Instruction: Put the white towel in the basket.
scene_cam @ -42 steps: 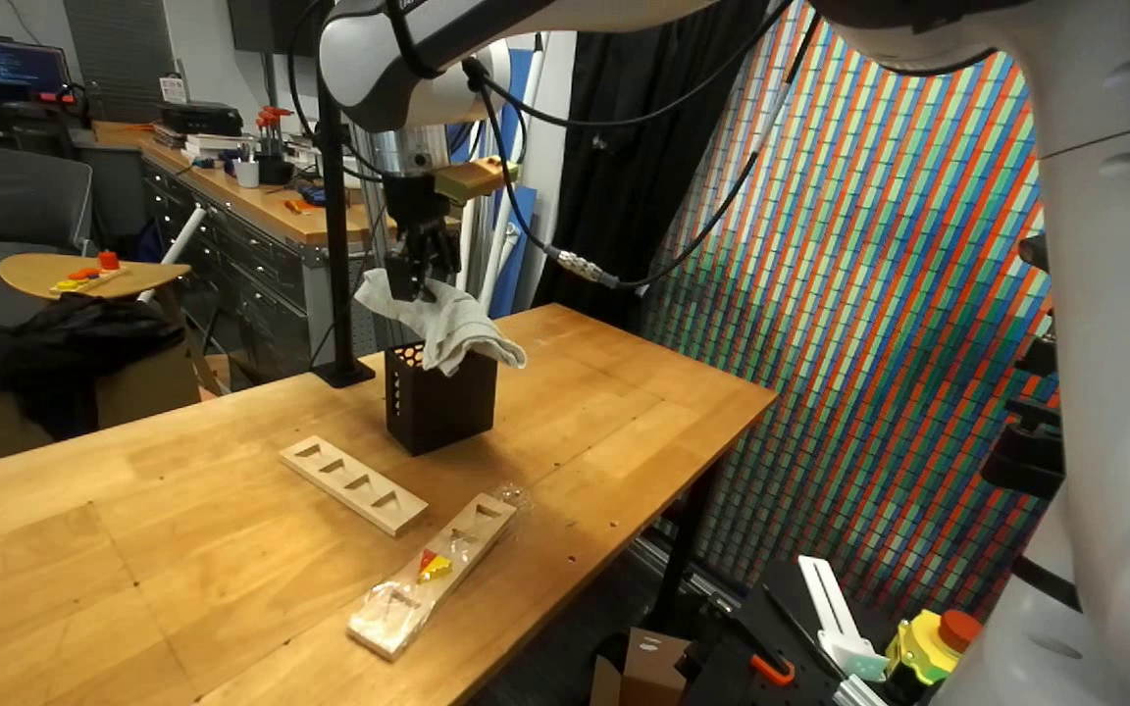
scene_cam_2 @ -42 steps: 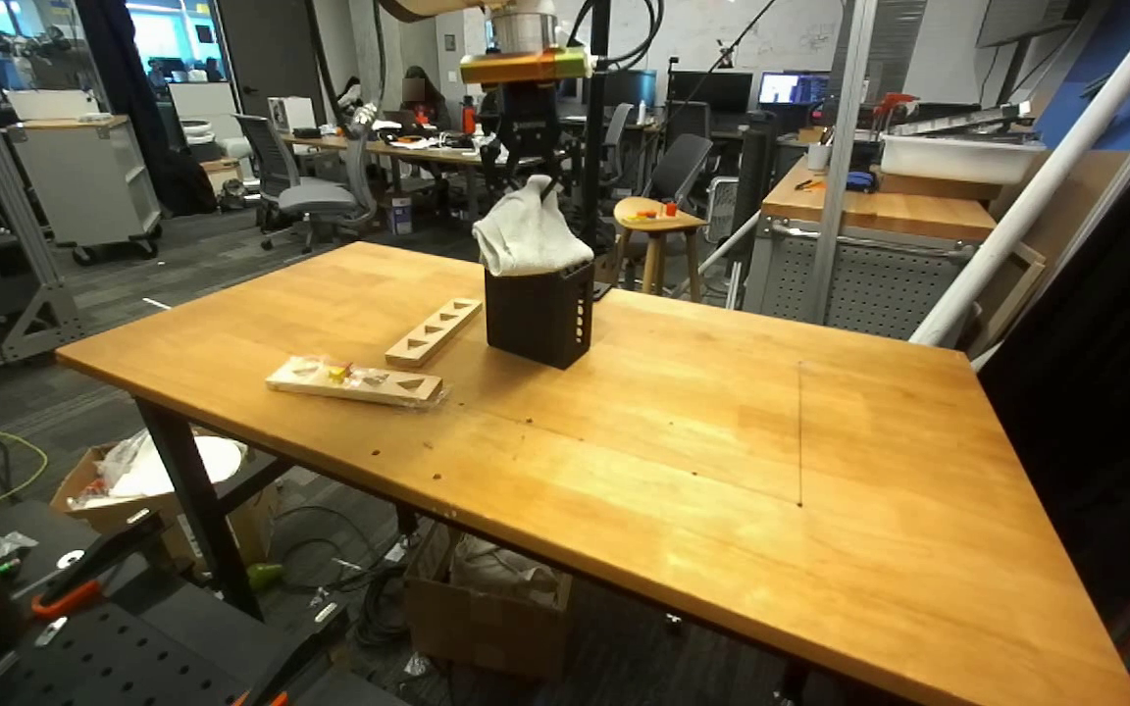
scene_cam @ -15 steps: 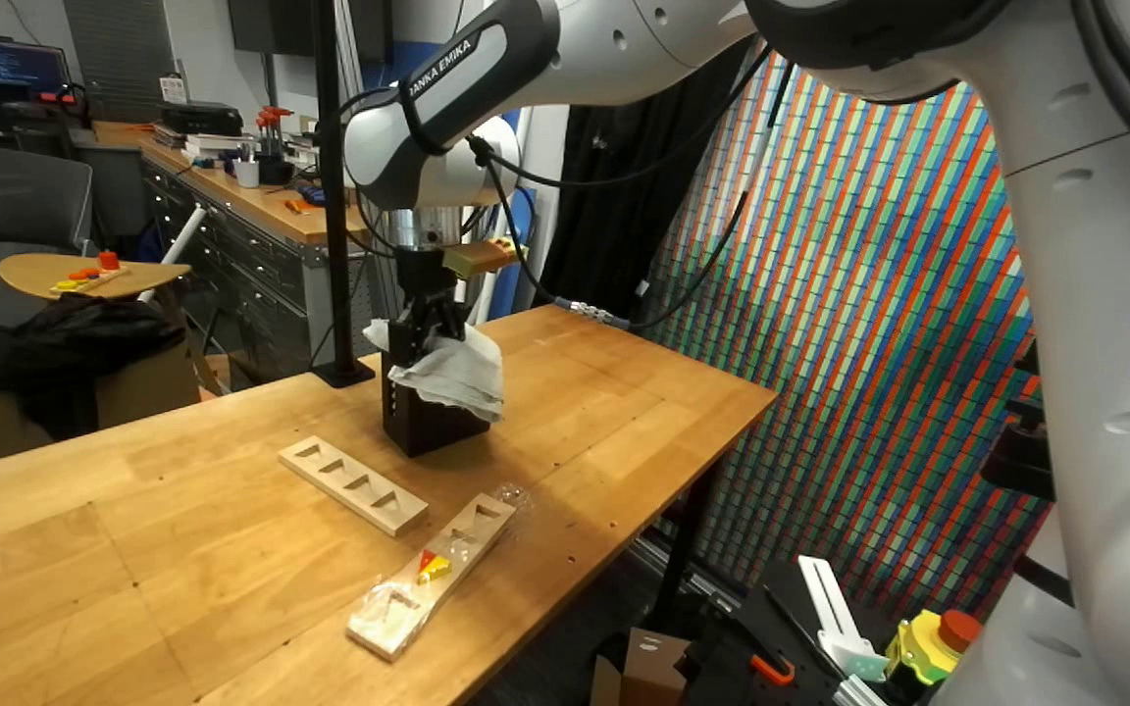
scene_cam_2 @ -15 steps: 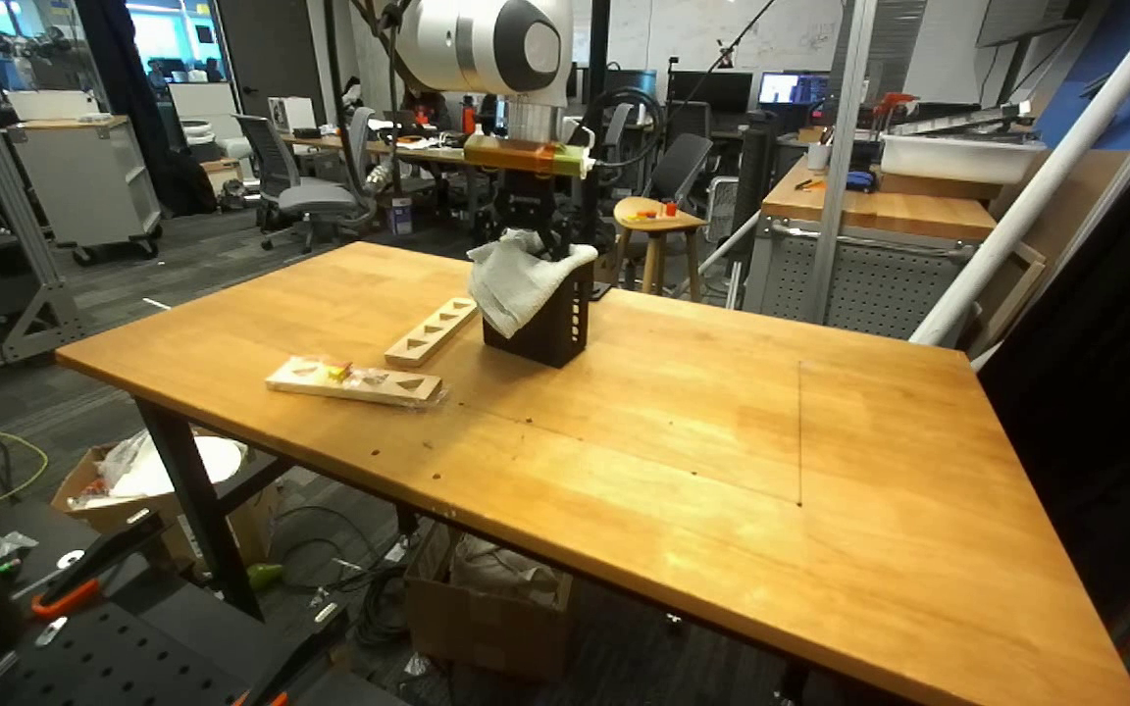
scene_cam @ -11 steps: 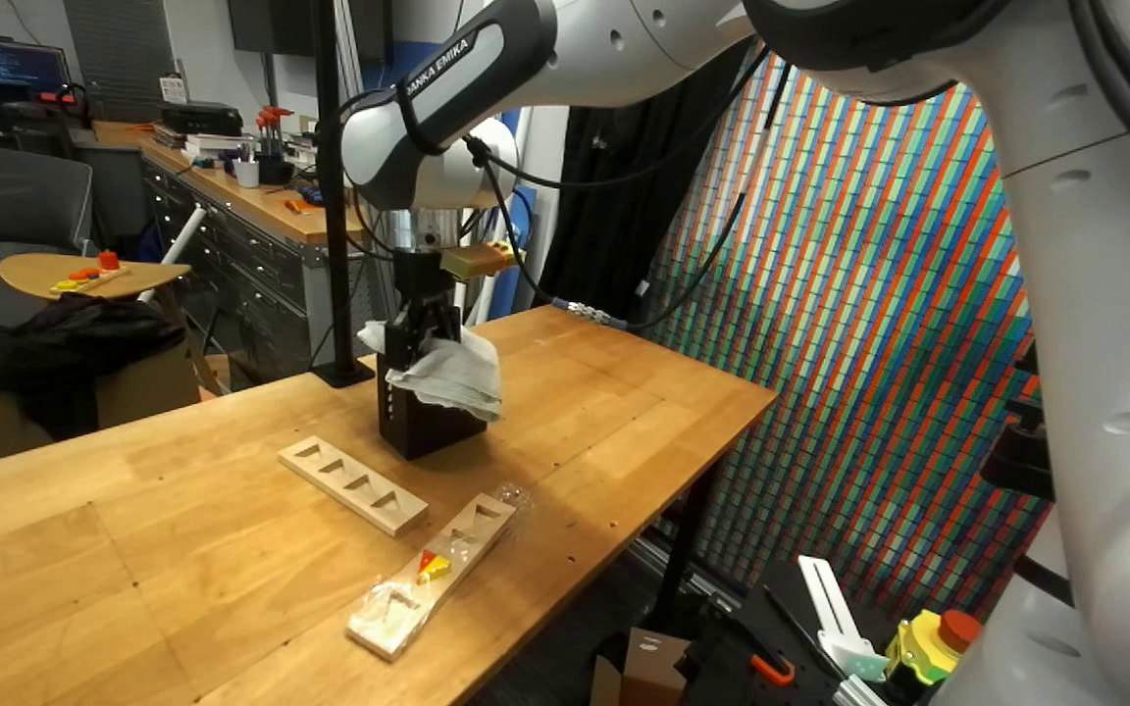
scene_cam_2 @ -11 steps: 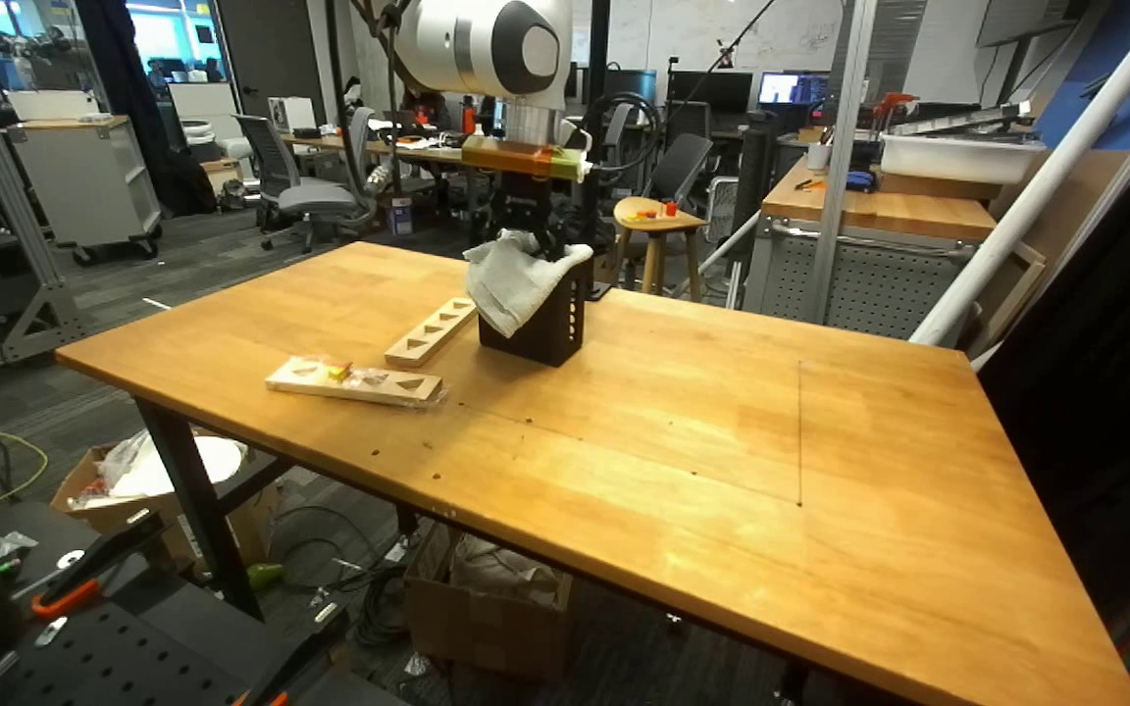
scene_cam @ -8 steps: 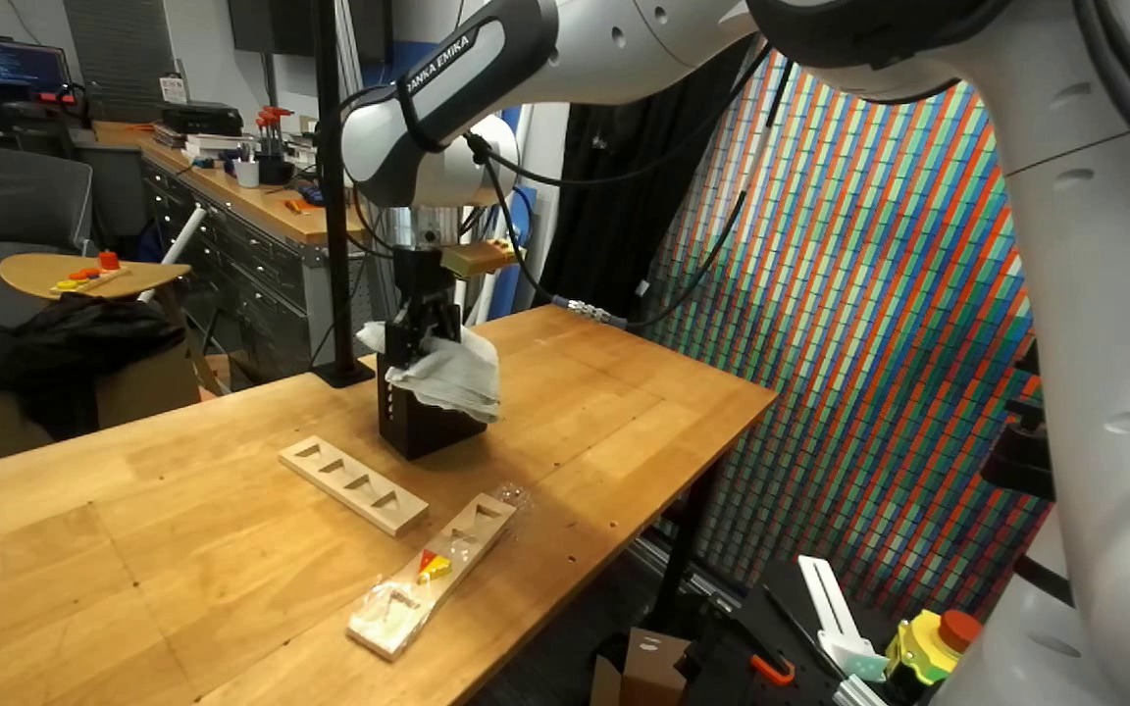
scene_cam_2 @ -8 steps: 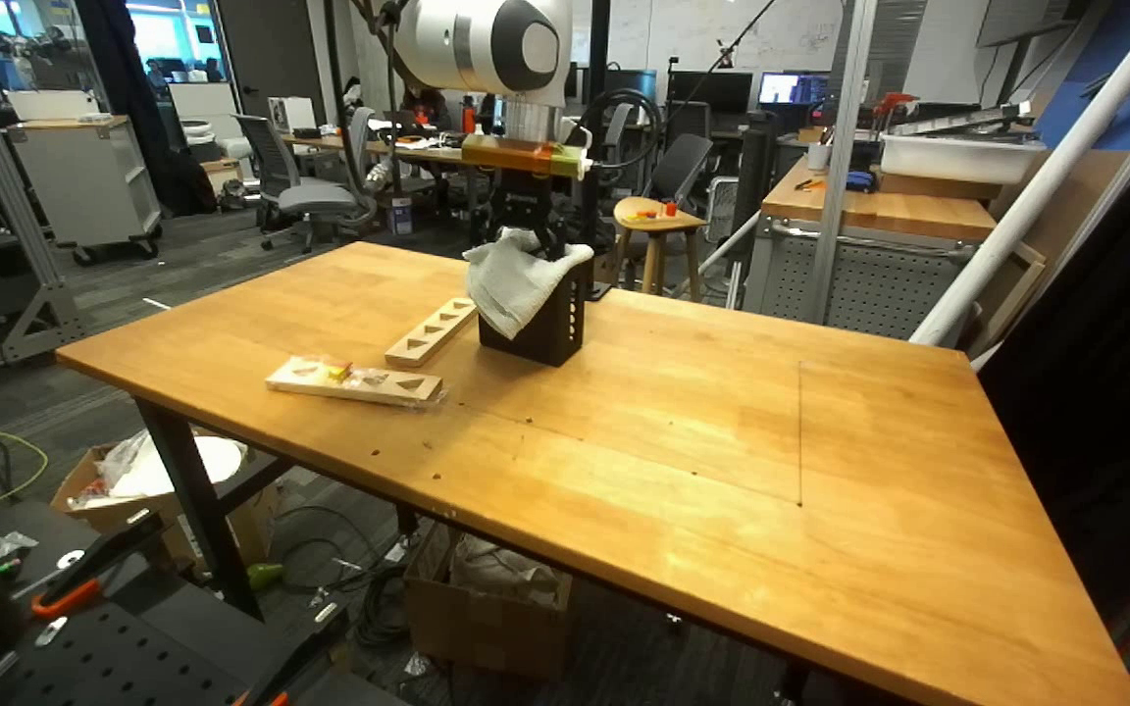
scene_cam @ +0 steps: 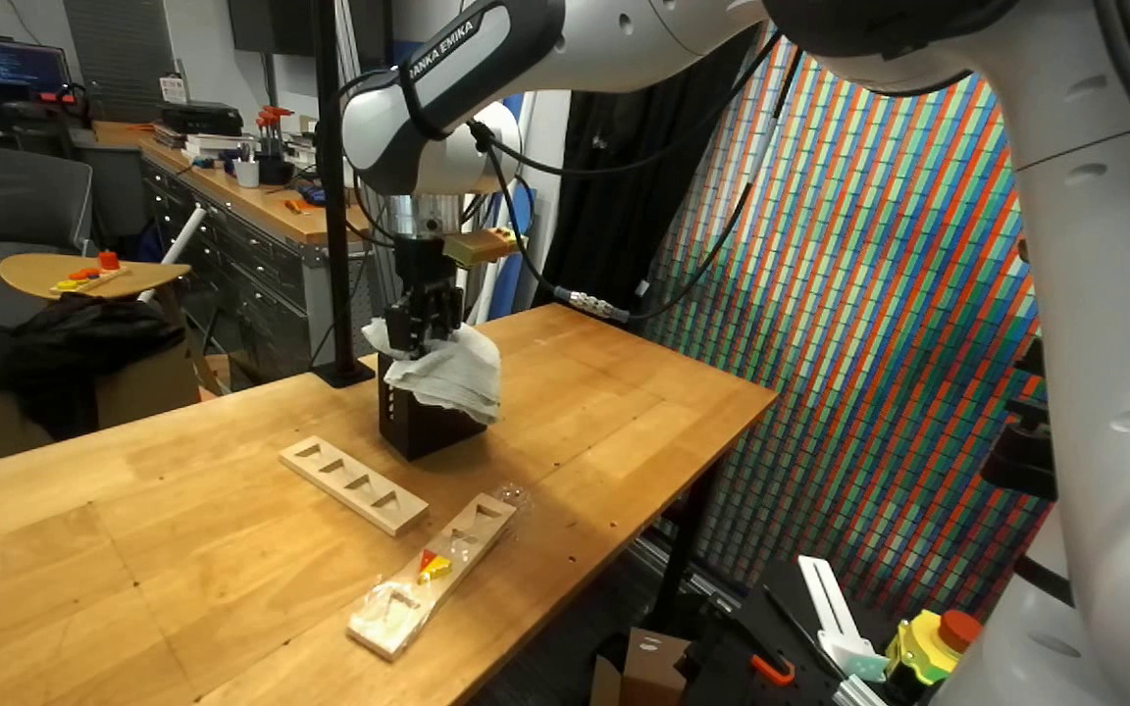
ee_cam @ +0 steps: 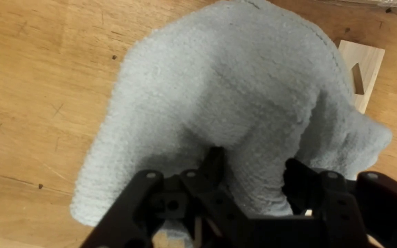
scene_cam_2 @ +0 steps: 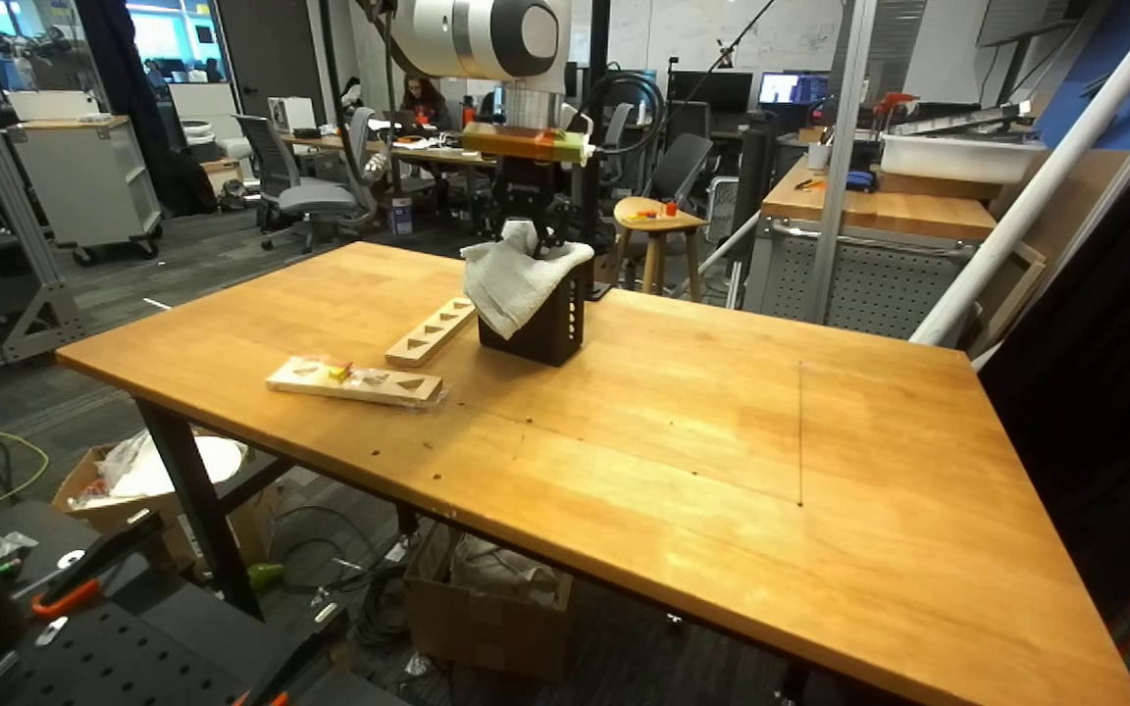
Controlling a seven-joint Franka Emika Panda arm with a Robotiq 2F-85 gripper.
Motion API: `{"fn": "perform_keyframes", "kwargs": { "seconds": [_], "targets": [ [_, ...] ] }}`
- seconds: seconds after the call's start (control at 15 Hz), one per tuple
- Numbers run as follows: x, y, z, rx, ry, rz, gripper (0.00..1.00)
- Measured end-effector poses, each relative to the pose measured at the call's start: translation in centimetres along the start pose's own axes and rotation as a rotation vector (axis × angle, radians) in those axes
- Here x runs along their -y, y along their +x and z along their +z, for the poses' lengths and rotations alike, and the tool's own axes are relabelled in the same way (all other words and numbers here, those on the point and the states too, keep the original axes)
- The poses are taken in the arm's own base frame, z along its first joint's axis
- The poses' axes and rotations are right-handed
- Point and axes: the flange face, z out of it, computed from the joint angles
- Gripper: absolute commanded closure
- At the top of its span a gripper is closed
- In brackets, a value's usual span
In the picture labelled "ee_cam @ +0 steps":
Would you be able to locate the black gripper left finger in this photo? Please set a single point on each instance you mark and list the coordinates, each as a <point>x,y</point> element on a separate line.
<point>161,215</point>

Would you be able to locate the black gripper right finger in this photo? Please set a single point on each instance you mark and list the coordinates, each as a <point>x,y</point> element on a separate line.
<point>372,215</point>

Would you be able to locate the white towel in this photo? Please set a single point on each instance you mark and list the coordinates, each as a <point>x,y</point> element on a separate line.
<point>226,91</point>

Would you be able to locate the wooden slotted board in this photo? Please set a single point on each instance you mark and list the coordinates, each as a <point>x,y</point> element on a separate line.
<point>368,60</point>

